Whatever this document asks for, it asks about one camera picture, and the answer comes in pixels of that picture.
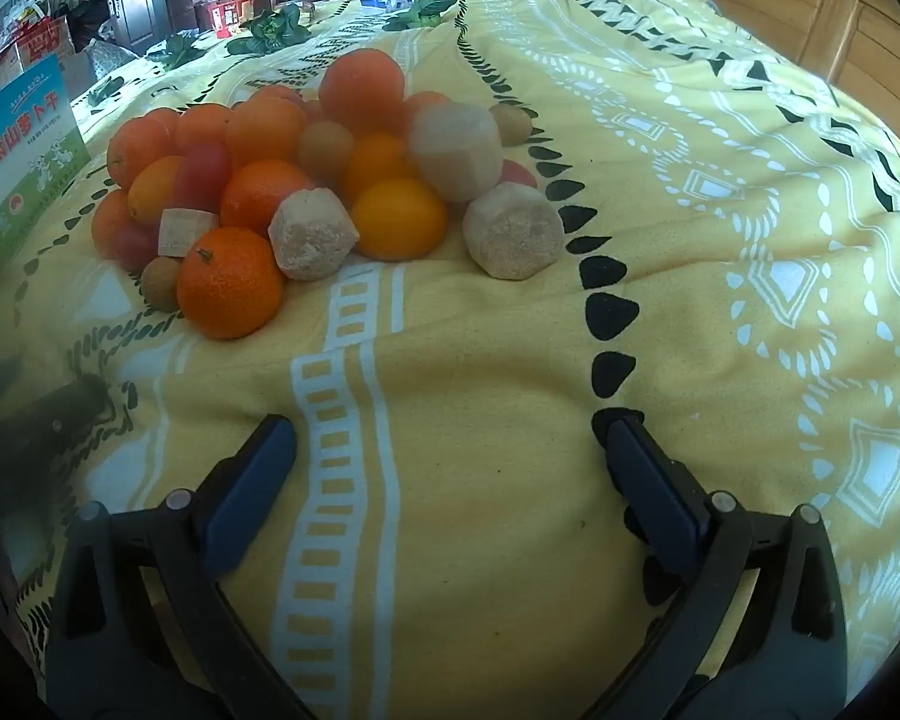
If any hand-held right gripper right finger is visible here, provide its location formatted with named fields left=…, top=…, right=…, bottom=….
left=592, top=414, right=848, bottom=720

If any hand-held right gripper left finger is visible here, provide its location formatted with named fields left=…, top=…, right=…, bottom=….
left=45, top=414, right=316, bottom=720

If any small peeled sugarcane piece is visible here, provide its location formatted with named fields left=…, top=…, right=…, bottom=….
left=157, top=208, right=220, bottom=260

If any beige peeled taro chunk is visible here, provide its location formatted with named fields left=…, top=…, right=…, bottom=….
left=461, top=181, right=567, bottom=282

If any brown longan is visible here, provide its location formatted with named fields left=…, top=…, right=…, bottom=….
left=296, top=120, right=357, bottom=185
left=141, top=256, right=185, bottom=312
left=489, top=103, right=533, bottom=147

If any yellow patterned blanket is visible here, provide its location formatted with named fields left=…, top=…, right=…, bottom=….
left=0, top=0, right=900, bottom=720

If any blue green printed box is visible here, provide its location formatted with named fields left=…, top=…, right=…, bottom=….
left=0, top=52, right=95, bottom=271

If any stack of cardboard boxes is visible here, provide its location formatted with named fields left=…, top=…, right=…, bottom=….
left=0, top=0, right=91, bottom=102

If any leafy green vegetable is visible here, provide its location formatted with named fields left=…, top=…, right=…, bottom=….
left=229, top=4, right=314, bottom=57
left=146, top=34, right=205, bottom=70
left=388, top=0, right=458, bottom=31

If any pile of oranges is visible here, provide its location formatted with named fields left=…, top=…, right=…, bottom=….
left=90, top=47, right=449, bottom=341

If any red printed box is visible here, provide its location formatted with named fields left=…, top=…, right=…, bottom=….
left=210, top=0, right=261, bottom=38

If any wooden headboard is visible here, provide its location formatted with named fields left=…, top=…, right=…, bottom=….
left=664, top=0, right=900, bottom=188

